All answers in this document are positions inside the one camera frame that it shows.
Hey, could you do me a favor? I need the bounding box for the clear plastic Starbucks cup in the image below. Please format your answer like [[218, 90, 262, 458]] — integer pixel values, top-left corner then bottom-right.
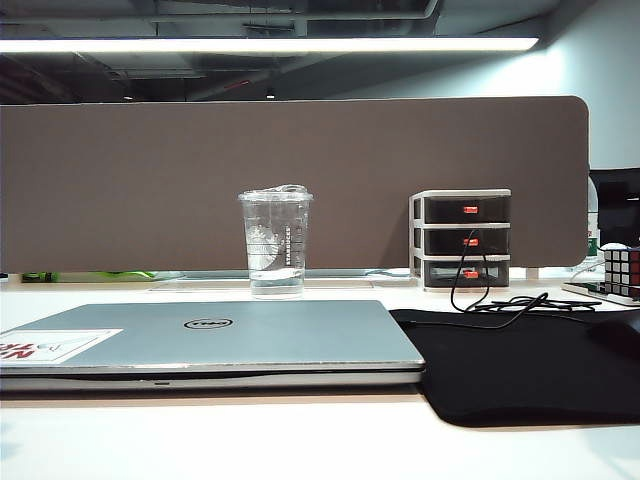
[[237, 184, 315, 300]]

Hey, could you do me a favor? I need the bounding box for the silver Dell laptop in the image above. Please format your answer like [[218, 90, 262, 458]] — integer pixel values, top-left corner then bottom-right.
[[0, 298, 427, 394]]

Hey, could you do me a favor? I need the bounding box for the white three-drawer desk organizer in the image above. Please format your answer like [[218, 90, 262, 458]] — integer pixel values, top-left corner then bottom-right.
[[408, 188, 513, 293]]

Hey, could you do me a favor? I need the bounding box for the brown desk divider panel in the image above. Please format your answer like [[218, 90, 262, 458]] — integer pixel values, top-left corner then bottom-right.
[[0, 95, 591, 274]]

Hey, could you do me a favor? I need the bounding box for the bright green object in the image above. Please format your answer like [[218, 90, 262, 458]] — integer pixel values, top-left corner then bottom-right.
[[92, 269, 157, 283]]

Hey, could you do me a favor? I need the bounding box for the black mouse pad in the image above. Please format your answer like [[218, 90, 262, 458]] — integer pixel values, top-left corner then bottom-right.
[[388, 307, 640, 429]]

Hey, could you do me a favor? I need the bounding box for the white flat device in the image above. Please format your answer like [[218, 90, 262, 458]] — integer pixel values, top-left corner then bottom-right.
[[560, 280, 640, 306]]

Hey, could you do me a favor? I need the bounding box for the clear bottle with green label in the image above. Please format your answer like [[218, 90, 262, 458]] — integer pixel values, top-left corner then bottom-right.
[[585, 174, 604, 261]]

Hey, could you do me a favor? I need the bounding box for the black monitor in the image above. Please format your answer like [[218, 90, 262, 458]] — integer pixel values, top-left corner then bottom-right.
[[589, 168, 640, 249]]

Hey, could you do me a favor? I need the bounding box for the Rubik's cube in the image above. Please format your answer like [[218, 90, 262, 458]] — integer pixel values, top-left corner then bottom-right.
[[602, 246, 640, 301]]

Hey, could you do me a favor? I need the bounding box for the dark drawer with red handle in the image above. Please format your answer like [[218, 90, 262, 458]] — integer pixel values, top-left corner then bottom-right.
[[423, 259, 510, 287], [423, 196, 510, 224], [423, 228, 510, 255]]

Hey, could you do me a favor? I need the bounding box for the black mouse cable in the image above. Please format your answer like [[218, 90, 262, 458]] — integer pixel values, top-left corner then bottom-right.
[[449, 228, 604, 330]]

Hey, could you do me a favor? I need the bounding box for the white cable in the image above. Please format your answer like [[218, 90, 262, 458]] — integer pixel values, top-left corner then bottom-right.
[[568, 257, 606, 277]]

